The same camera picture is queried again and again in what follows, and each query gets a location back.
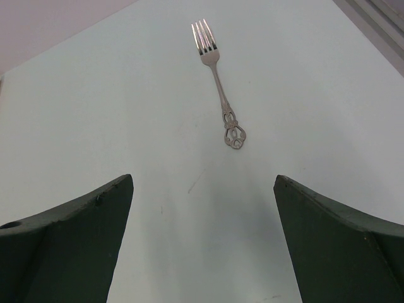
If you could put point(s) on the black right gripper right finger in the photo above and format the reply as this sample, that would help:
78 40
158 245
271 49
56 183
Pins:
339 254

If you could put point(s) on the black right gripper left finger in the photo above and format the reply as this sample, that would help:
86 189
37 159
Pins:
69 252

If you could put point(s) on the ornate silver fork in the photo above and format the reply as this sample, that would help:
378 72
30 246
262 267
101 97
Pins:
209 54

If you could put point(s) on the right aluminium frame post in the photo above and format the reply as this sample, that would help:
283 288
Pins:
381 21

